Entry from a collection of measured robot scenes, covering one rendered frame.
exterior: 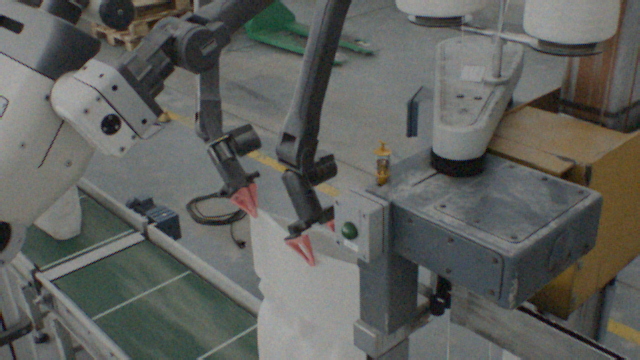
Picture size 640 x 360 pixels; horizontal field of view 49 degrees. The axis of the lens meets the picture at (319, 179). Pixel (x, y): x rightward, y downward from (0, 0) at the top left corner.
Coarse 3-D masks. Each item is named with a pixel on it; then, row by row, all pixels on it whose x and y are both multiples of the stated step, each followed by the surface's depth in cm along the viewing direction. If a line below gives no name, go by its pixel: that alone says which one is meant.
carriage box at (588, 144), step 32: (544, 96) 141; (512, 128) 128; (544, 128) 128; (576, 128) 127; (576, 160) 115; (608, 160) 118; (608, 192) 122; (608, 224) 127; (608, 256) 132; (544, 288) 128; (576, 288) 127
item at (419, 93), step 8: (416, 88) 156; (424, 88) 157; (432, 88) 157; (416, 96) 153; (424, 96) 153; (432, 96) 153; (408, 104) 151; (416, 104) 151; (408, 112) 152; (416, 112) 151; (408, 120) 153; (416, 120) 152; (408, 128) 154; (416, 128) 153; (408, 136) 154; (416, 136) 154
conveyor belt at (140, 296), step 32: (128, 256) 269; (160, 256) 268; (64, 288) 252; (96, 288) 251; (128, 288) 251; (160, 288) 250; (192, 288) 249; (96, 320) 235; (128, 320) 235; (160, 320) 234; (192, 320) 233; (224, 320) 233; (256, 320) 232; (128, 352) 221; (160, 352) 220; (192, 352) 219; (224, 352) 219; (256, 352) 218
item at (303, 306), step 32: (256, 224) 171; (288, 224) 163; (256, 256) 176; (288, 256) 160; (320, 256) 149; (352, 256) 154; (288, 288) 165; (320, 288) 153; (352, 288) 148; (288, 320) 163; (320, 320) 158; (352, 320) 152; (288, 352) 163; (320, 352) 154; (352, 352) 152
